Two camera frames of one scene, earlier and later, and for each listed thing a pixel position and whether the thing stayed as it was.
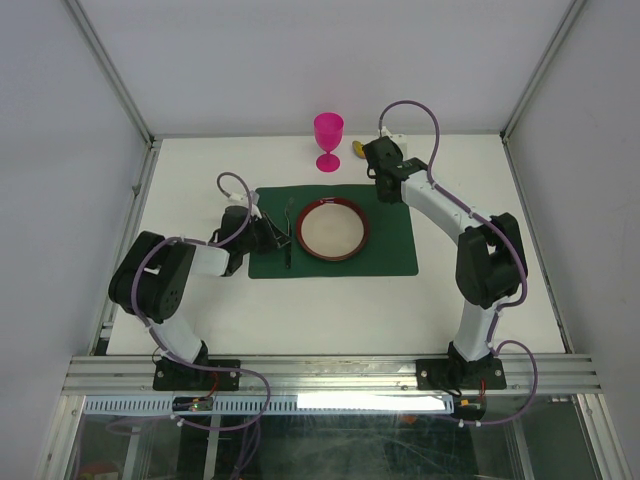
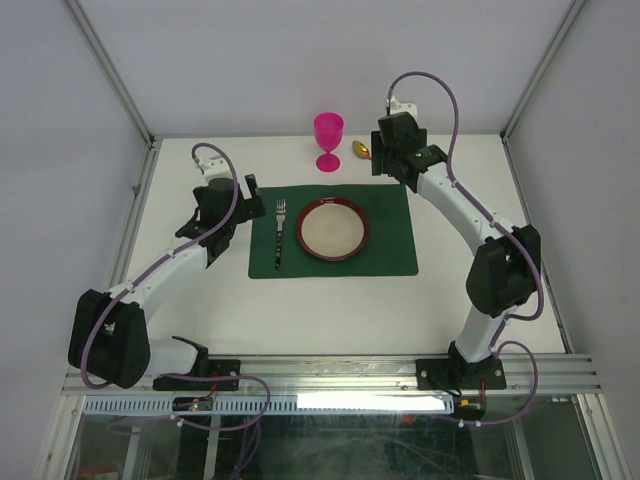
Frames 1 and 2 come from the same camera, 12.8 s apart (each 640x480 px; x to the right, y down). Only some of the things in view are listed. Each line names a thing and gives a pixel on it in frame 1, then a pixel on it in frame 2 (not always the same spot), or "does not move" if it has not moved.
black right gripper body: x=385 y=198 -> x=387 y=159
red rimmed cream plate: x=333 y=229 does not move
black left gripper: x=274 y=236 -> x=252 y=207
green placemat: x=388 y=252 does not move
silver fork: x=289 y=206 -> x=279 y=211
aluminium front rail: x=308 y=375 does not move
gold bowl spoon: x=358 y=149 does not move
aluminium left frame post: x=94 y=44 does not move
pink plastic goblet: x=328 y=131 does not move
